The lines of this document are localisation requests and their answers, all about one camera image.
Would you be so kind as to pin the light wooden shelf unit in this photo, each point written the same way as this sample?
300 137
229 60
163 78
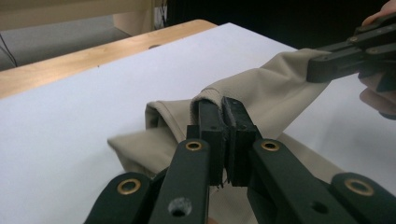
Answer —
62 9

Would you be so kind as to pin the wooden table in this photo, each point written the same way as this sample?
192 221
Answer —
62 65

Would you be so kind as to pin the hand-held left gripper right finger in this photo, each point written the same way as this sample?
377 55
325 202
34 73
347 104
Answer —
239 146

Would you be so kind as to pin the dark curtain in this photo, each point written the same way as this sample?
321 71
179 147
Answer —
264 18

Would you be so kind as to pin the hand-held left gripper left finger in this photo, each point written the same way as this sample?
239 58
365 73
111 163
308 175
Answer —
214 149

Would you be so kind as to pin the white foam board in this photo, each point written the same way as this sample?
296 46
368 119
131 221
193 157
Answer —
93 118

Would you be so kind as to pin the beige pants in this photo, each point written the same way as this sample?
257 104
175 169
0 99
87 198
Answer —
274 90

